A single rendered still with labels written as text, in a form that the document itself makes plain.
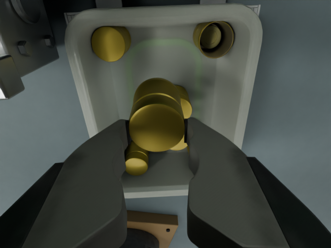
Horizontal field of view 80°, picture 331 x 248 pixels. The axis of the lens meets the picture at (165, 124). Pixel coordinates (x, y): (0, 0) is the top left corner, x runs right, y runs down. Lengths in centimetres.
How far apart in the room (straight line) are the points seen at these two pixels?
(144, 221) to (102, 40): 35
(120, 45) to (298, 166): 38
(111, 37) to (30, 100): 18
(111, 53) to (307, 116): 31
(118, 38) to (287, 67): 23
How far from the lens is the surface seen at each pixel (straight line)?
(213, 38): 25
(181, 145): 26
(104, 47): 22
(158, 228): 47
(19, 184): 47
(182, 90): 26
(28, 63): 19
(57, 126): 36
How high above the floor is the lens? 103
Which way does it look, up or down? 60 degrees down
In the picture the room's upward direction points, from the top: 176 degrees clockwise
